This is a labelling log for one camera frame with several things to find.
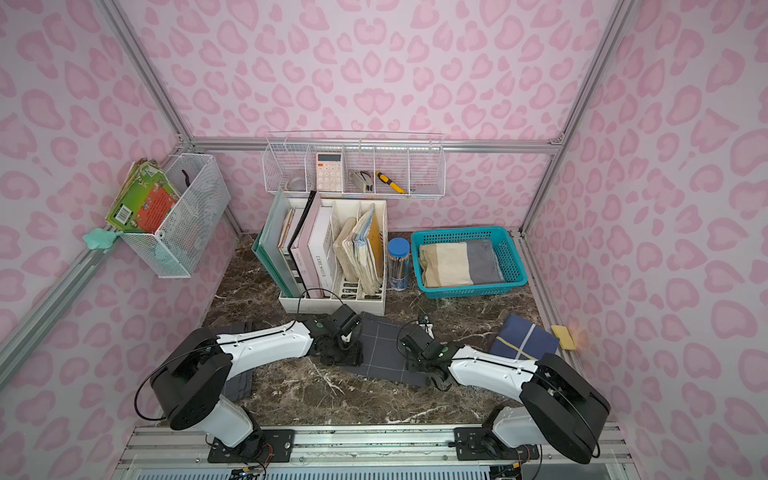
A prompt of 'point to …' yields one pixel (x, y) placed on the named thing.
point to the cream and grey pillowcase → (474, 261)
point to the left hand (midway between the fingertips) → (357, 354)
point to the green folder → (266, 244)
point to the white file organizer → (360, 259)
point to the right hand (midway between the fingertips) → (415, 353)
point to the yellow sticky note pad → (565, 337)
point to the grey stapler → (362, 180)
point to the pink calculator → (329, 171)
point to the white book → (321, 250)
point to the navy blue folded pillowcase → (520, 339)
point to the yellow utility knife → (386, 180)
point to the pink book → (308, 247)
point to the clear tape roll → (296, 184)
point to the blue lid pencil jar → (398, 264)
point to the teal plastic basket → (509, 260)
